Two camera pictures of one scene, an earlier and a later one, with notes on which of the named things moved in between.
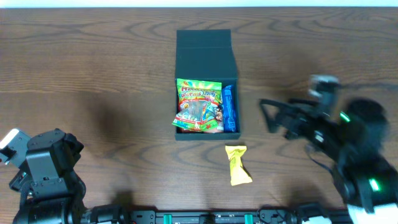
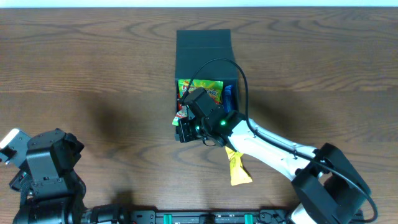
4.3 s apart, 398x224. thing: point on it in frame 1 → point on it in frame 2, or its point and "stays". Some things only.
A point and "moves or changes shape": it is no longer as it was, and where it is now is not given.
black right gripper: (296, 111) → (185, 129)
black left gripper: (15, 179) stays
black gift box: (189, 136) moves or changes shape
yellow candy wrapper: (238, 175) stays
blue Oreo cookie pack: (229, 109) stays
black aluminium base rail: (286, 216) stays
